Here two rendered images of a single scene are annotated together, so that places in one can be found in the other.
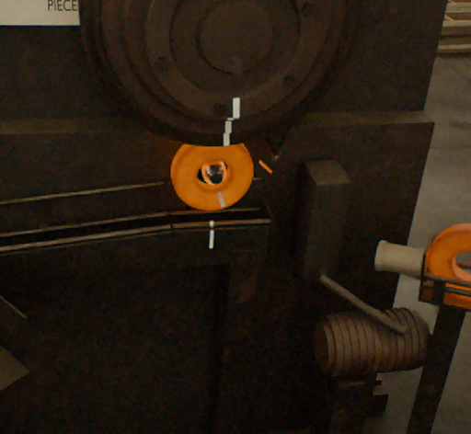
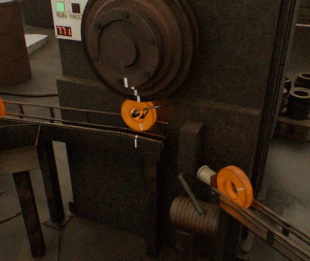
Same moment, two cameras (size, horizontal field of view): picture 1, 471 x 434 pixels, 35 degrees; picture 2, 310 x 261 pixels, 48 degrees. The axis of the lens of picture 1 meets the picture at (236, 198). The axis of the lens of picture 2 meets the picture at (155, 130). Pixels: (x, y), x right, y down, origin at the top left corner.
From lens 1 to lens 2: 86 cm
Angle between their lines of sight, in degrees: 33
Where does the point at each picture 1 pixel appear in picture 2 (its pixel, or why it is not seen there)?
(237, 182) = (146, 120)
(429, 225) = not seen: outside the picture
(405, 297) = (306, 223)
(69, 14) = not seen: hidden behind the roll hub
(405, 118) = (243, 110)
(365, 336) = (187, 210)
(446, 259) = (222, 182)
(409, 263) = (208, 179)
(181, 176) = (124, 111)
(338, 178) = (191, 129)
